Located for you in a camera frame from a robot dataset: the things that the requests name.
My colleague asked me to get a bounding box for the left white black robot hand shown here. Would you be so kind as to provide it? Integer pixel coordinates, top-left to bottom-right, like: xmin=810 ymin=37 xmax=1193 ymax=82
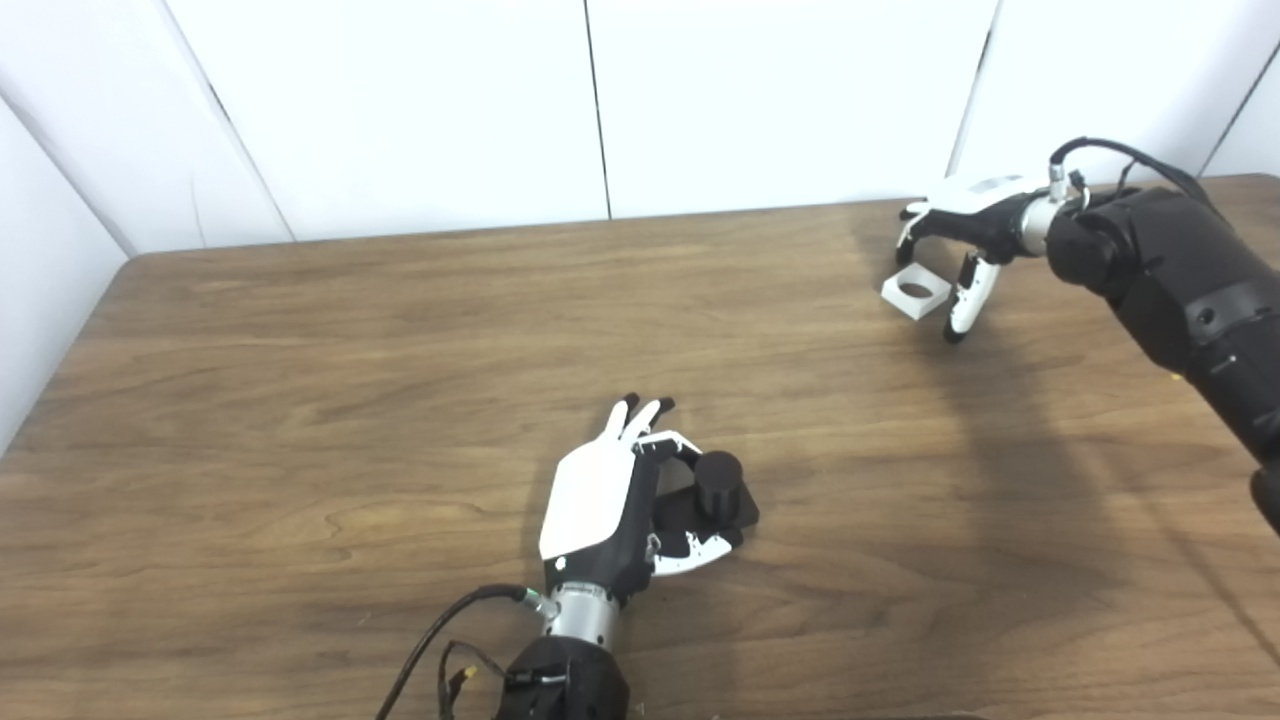
xmin=538 ymin=393 xmax=746 ymax=606

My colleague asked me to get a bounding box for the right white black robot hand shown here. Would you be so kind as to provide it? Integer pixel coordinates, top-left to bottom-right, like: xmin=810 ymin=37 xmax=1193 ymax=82
xmin=895 ymin=174 xmax=1051 ymax=345

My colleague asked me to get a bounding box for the white square piece with hole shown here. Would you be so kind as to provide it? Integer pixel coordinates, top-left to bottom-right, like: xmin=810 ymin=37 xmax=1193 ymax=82
xmin=880 ymin=264 xmax=953 ymax=322

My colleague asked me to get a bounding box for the black peg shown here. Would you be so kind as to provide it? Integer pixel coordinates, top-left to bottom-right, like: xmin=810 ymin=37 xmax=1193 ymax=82
xmin=655 ymin=450 xmax=761 ymax=551

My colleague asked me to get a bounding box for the thin black right arm wire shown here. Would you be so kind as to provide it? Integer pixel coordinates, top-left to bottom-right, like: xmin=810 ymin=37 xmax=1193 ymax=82
xmin=1068 ymin=160 xmax=1141 ymax=211

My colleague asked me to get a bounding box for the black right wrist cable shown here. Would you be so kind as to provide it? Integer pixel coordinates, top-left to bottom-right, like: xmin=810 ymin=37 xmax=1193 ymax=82
xmin=1048 ymin=137 xmax=1231 ymax=216

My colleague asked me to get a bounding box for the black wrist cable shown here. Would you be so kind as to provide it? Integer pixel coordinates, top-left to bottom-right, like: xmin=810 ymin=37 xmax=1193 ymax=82
xmin=1048 ymin=137 xmax=1231 ymax=216
xmin=375 ymin=584 xmax=561 ymax=720

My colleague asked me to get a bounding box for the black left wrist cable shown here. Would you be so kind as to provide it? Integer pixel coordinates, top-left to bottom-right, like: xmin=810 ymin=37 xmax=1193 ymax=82
xmin=375 ymin=584 xmax=561 ymax=720

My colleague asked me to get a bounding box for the thin wire with yellow connector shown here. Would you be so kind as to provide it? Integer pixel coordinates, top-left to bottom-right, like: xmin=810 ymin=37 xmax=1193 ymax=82
xmin=437 ymin=640 xmax=511 ymax=720

